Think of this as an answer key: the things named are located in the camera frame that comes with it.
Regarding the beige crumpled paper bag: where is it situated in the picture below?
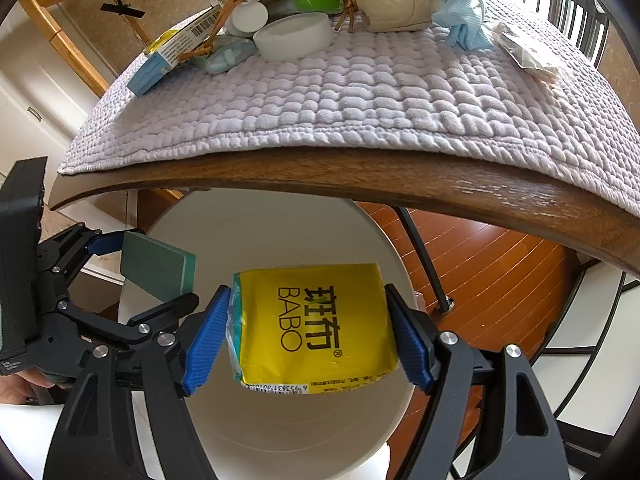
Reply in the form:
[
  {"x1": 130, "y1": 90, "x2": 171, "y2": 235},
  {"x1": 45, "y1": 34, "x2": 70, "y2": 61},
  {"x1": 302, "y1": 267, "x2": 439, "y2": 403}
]
[{"x1": 356, "y1": 0, "x2": 441, "y2": 33}]

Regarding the person's white clothing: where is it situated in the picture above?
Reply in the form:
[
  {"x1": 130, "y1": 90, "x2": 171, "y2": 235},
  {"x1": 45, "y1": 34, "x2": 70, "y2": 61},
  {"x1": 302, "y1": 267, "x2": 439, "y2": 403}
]
[{"x1": 0, "y1": 402, "x2": 66, "y2": 480}]

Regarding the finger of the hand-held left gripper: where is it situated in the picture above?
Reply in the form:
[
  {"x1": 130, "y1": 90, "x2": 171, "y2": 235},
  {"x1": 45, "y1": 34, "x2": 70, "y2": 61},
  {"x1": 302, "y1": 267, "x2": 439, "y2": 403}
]
[
  {"x1": 35, "y1": 226, "x2": 126, "y2": 287},
  {"x1": 42, "y1": 292, "x2": 202, "y2": 357}
]

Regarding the orange twisted cord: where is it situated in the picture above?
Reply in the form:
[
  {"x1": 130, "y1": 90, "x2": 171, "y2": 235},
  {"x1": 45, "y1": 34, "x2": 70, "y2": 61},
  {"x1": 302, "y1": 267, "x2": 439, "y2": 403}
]
[
  {"x1": 177, "y1": 0, "x2": 242, "y2": 61},
  {"x1": 334, "y1": 0, "x2": 360, "y2": 31}
]

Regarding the white cabinet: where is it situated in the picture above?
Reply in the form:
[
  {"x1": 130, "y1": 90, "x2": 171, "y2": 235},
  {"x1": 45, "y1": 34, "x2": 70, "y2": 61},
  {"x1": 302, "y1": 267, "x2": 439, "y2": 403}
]
[{"x1": 0, "y1": 47, "x2": 126, "y2": 281}]

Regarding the pill blister pack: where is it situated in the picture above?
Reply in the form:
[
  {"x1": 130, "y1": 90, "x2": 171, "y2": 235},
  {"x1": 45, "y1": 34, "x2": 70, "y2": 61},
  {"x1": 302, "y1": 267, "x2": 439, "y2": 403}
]
[{"x1": 192, "y1": 35, "x2": 258, "y2": 75}]

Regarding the yellow tissue pack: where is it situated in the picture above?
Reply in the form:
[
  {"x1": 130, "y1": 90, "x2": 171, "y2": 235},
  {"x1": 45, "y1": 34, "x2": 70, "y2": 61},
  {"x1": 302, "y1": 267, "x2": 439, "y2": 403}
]
[{"x1": 226, "y1": 262, "x2": 401, "y2": 395}]

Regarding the person's left hand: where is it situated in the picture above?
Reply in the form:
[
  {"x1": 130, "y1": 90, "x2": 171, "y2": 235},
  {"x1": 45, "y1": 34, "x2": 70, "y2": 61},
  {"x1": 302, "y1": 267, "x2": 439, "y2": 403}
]
[{"x1": 0, "y1": 367, "x2": 57, "y2": 406}]

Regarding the white trash bin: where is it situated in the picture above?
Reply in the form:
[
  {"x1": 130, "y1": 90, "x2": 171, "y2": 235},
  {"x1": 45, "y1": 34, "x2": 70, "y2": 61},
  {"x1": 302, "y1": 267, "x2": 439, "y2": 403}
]
[{"x1": 117, "y1": 187, "x2": 418, "y2": 480}]

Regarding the lilac quilted mat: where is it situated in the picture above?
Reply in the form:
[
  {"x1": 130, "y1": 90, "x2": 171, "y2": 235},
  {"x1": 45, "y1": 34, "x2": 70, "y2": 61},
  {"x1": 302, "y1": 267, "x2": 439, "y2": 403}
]
[{"x1": 57, "y1": 0, "x2": 640, "y2": 216}]

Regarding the round wooden table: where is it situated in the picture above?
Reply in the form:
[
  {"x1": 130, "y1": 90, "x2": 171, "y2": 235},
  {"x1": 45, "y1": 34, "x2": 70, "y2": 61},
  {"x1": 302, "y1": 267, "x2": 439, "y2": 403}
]
[{"x1": 50, "y1": 147, "x2": 640, "y2": 313}]

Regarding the white blue box with barcode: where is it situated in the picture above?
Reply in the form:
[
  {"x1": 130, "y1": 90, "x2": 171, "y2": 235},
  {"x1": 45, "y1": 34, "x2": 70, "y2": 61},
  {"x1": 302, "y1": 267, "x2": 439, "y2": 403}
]
[{"x1": 126, "y1": 4, "x2": 227, "y2": 98}]

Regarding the green tube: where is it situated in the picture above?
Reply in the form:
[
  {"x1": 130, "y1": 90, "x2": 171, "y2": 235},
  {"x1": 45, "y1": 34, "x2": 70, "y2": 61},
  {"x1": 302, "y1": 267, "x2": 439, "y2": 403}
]
[{"x1": 265, "y1": 0, "x2": 346, "y2": 17}]

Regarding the black railing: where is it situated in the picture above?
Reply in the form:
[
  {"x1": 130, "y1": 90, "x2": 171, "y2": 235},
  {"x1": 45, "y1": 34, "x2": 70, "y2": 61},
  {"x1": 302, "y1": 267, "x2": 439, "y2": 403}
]
[{"x1": 495, "y1": 0, "x2": 613, "y2": 68}]

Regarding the white seat with black frame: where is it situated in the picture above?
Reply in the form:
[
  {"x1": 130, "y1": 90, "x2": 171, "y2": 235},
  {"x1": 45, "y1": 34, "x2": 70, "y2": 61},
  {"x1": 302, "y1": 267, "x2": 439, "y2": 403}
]
[{"x1": 530, "y1": 255, "x2": 640, "y2": 480}]

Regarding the blue face mask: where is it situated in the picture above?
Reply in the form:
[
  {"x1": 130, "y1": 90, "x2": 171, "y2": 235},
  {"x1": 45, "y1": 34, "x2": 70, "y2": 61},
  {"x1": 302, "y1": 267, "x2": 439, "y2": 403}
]
[{"x1": 431, "y1": 0, "x2": 496, "y2": 52}]

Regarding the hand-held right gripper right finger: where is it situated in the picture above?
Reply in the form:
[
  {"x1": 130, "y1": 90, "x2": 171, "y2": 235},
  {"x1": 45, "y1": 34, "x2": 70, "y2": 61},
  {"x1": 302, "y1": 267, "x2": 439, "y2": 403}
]
[{"x1": 384, "y1": 284, "x2": 571, "y2": 480}]

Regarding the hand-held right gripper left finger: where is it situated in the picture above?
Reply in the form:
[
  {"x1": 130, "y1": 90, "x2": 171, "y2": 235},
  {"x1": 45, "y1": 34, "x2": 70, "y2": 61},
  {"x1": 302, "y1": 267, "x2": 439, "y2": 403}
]
[{"x1": 42, "y1": 285, "x2": 232, "y2": 480}]

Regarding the white round container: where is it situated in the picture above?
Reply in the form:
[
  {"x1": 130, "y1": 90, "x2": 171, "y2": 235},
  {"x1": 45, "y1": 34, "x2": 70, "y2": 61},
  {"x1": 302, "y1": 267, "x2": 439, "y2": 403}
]
[{"x1": 252, "y1": 12, "x2": 333, "y2": 59}]

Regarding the white plastic jar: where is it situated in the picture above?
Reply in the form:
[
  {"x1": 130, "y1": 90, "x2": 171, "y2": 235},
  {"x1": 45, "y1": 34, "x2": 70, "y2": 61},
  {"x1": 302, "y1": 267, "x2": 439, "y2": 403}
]
[{"x1": 226, "y1": 1, "x2": 271, "y2": 37}]

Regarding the green sponge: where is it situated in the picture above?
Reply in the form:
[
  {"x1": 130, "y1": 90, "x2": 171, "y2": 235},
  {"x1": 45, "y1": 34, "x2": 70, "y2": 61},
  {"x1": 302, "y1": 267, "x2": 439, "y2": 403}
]
[{"x1": 121, "y1": 231, "x2": 197, "y2": 297}]

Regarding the clear plastic wrapper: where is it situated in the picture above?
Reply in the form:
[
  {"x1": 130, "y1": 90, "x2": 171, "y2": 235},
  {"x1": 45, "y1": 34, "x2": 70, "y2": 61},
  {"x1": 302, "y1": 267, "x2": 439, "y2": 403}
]
[{"x1": 492, "y1": 22, "x2": 566, "y2": 86}]

